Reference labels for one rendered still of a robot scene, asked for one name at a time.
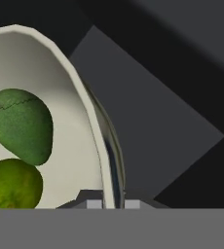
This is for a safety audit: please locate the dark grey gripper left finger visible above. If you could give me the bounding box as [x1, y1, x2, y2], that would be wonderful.
[56, 189, 104, 210]

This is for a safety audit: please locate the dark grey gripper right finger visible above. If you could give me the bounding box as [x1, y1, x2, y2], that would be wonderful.
[123, 187, 170, 210]

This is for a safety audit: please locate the white bowl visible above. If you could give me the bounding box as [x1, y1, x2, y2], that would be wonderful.
[0, 23, 127, 210]

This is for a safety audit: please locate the yellow-green lime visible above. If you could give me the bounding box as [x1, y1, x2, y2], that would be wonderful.
[0, 158, 44, 210]

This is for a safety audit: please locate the dark green avocado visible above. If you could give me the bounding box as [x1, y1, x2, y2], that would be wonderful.
[0, 88, 55, 167]

